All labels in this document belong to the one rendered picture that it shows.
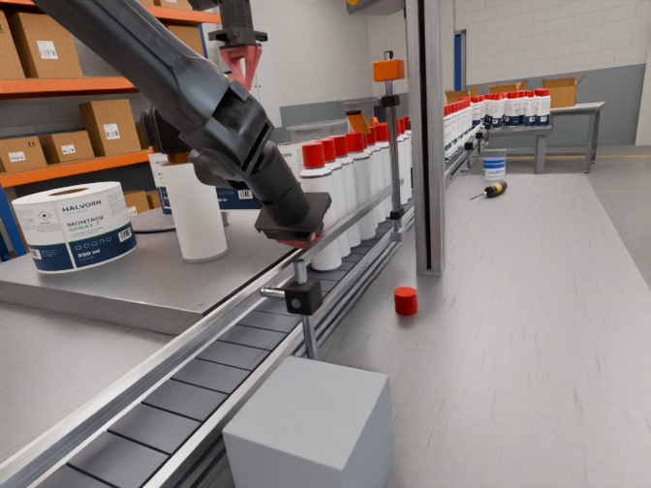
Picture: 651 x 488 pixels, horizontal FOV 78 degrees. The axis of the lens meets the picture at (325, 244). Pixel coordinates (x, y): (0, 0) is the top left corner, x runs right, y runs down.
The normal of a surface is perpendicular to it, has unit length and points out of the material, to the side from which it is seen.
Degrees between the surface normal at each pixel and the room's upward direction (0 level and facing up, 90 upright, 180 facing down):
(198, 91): 83
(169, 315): 90
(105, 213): 90
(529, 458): 0
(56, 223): 90
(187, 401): 0
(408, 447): 0
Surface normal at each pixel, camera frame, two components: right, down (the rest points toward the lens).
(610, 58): -0.60, 0.32
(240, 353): -0.11, -0.94
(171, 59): 0.70, 0.04
